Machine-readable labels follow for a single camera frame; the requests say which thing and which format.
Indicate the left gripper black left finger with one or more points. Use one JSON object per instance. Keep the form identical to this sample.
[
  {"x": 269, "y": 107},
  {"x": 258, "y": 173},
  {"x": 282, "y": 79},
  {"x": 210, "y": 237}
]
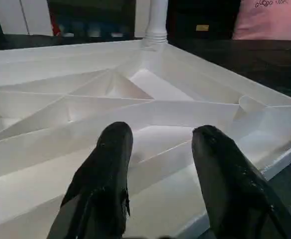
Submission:
[{"x": 100, "y": 189}]

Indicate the pink pillow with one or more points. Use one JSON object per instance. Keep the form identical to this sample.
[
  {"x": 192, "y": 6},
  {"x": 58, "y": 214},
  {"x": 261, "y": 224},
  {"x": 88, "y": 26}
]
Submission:
[{"x": 269, "y": 20}]

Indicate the black furniture with yellow label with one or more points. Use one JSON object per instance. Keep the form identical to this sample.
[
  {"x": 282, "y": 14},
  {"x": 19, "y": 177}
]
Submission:
[{"x": 200, "y": 20}]

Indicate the white plastic table top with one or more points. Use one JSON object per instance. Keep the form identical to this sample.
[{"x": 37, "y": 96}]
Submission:
[{"x": 135, "y": 99}]

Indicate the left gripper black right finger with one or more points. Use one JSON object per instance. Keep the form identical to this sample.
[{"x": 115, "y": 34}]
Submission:
[{"x": 235, "y": 194}]

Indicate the black work mat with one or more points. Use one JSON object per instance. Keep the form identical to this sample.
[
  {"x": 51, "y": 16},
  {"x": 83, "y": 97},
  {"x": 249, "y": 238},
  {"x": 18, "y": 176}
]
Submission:
[{"x": 254, "y": 64}]

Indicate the white plastic table leg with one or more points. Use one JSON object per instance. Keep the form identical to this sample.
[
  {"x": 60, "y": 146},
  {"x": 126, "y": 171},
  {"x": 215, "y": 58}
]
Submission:
[{"x": 156, "y": 20}]

